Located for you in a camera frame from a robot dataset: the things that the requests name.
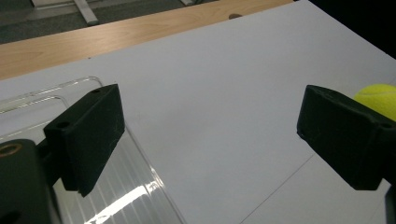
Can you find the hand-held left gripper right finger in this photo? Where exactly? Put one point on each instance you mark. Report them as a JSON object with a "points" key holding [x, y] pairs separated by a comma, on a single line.
{"points": [[345, 140]]}

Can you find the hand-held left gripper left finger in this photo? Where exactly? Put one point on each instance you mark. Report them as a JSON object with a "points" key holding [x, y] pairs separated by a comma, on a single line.
{"points": [[90, 133]]}

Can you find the yellow tennis ball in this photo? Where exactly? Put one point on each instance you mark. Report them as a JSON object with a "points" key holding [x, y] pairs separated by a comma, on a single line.
{"points": [[378, 99]]}

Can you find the clear plastic tray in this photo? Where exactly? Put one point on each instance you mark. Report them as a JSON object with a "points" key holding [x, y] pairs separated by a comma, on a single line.
{"points": [[124, 193]]}

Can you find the white metal stand frame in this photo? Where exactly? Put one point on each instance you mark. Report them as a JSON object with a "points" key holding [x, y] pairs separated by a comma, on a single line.
{"points": [[87, 14]]}

